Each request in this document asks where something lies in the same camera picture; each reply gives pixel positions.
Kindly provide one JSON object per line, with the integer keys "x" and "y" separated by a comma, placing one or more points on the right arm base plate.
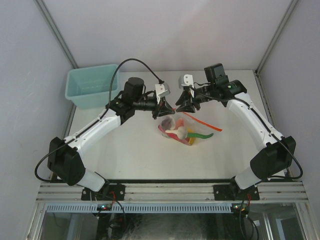
{"x": 224, "y": 192}

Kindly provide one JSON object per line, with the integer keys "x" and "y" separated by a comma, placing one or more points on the red fake watermelon slice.
{"x": 171, "y": 123}

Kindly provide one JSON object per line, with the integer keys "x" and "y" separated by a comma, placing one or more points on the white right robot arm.
{"x": 275, "y": 151}

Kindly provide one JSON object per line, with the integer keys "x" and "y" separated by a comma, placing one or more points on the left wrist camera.
{"x": 161, "y": 90}

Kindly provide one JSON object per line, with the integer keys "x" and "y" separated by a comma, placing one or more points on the teal plastic bin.
{"x": 92, "y": 87}

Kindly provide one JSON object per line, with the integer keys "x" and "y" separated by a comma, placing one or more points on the clear zip top bag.
{"x": 195, "y": 124}

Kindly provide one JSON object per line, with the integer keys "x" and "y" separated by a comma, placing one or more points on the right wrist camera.
{"x": 186, "y": 80}

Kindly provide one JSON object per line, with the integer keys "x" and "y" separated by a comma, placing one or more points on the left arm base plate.
{"x": 107, "y": 193}

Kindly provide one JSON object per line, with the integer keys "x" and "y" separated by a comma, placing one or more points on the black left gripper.
{"x": 165, "y": 109}

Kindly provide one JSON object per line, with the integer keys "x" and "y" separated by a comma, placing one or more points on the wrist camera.
{"x": 161, "y": 90}
{"x": 186, "y": 80}

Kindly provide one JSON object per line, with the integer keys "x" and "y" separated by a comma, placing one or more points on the yellow fake banana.
{"x": 191, "y": 136}

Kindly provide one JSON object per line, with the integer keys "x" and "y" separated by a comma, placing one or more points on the green fake chili pepper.
{"x": 199, "y": 135}

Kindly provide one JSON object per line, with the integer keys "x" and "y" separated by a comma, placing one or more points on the aluminium frame rail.
{"x": 267, "y": 192}

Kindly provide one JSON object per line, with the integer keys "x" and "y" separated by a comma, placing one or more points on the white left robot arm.
{"x": 65, "y": 155}

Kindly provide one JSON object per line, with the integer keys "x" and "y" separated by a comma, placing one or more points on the blue slotted cable duct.
{"x": 140, "y": 208}

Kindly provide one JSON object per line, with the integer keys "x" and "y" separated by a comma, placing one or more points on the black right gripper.
{"x": 185, "y": 97}

